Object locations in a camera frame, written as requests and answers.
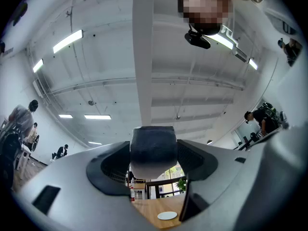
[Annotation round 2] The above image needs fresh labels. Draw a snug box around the green potted plant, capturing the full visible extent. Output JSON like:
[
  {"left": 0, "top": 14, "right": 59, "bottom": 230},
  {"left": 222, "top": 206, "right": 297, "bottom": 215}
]
[{"left": 177, "top": 178, "right": 187, "bottom": 193}]

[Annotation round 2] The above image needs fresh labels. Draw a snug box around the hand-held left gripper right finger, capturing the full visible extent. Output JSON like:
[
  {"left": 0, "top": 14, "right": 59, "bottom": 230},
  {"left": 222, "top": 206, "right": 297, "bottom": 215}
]
[{"left": 168, "top": 140, "right": 256, "bottom": 231}]

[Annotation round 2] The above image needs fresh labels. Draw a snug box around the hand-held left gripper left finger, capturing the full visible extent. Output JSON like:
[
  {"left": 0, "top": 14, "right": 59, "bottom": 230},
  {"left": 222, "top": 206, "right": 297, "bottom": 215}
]
[{"left": 14, "top": 141, "right": 162, "bottom": 231}]

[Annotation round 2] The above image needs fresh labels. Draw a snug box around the white round plate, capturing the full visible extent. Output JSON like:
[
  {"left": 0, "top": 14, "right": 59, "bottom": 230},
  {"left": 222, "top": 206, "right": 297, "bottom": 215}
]
[{"left": 157, "top": 211, "right": 178, "bottom": 221}]

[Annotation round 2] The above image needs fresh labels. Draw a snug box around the white air conditioner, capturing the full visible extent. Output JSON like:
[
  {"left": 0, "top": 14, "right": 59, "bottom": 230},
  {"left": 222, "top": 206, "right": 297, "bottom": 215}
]
[
  {"left": 232, "top": 47, "right": 248, "bottom": 63},
  {"left": 33, "top": 78, "right": 46, "bottom": 98}
]

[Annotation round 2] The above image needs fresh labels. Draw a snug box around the black head camera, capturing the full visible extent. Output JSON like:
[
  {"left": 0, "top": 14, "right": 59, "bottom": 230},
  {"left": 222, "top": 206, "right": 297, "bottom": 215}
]
[{"left": 184, "top": 24, "right": 222, "bottom": 50}]

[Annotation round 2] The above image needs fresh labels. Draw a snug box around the person's head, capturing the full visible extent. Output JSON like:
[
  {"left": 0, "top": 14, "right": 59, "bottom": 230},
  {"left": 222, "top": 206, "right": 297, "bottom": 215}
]
[{"left": 177, "top": 0, "right": 263, "bottom": 30}]

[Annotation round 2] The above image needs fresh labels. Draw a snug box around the white desk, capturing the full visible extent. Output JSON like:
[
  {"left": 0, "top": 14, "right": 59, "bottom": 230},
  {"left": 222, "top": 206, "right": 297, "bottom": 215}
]
[{"left": 14, "top": 143, "right": 32, "bottom": 180}]

